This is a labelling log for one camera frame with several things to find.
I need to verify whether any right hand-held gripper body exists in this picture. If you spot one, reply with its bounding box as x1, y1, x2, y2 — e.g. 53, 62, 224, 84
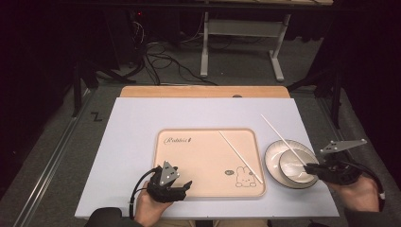
317, 138, 369, 186

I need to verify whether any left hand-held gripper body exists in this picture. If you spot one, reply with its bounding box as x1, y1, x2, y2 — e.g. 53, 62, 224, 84
146, 160, 188, 203

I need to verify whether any white bowl with dark rim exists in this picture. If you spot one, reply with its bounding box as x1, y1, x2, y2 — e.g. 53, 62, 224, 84
278, 148, 320, 185

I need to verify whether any beige plastic tray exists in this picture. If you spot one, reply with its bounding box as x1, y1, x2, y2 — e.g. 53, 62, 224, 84
152, 127, 267, 201

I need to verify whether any white plate with dark rim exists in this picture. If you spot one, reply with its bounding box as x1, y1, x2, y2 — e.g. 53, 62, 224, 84
264, 139, 320, 190

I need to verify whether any white chopstick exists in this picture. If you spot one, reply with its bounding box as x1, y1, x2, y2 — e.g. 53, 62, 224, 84
218, 130, 265, 185
260, 113, 308, 167

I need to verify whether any person's left hand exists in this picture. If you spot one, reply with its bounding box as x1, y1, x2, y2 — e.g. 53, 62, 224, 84
134, 181, 174, 227

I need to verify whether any person's right hand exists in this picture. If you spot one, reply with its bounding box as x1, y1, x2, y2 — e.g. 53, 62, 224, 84
325, 175, 381, 213

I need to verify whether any white board table cover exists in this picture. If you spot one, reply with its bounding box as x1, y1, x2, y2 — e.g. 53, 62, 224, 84
74, 96, 340, 219

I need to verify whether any black floor stand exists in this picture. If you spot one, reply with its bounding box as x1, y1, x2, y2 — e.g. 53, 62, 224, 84
71, 58, 137, 118
286, 65, 345, 130

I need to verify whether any wooden table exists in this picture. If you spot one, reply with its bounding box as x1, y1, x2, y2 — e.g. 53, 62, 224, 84
119, 85, 291, 99

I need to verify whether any dark equipment cabinet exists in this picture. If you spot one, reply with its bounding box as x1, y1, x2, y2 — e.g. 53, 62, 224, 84
103, 9, 182, 72

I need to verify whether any left hand-held gripper black cable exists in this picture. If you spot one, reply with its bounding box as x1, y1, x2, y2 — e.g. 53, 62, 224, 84
129, 166, 159, 220

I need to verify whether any hand-held gripper black cable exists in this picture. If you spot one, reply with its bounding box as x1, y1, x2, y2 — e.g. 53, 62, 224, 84
129, 166, 159, 220
341, 159, 387, 201

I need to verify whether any right hand-held gripper black cable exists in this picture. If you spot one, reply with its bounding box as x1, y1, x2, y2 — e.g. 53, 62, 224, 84
341, 159, 387, 201

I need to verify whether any aluminium floor rail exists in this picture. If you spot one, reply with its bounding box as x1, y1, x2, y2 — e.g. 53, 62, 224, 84
317, 96, 390, 227
12, 89, 96, 227

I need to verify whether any bundle of black floor cables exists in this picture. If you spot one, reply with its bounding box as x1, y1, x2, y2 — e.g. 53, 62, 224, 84
125, 20, 219, 87

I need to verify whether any white metal desk frame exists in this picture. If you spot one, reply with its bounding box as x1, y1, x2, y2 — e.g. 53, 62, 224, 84
200, 10, 293, 83

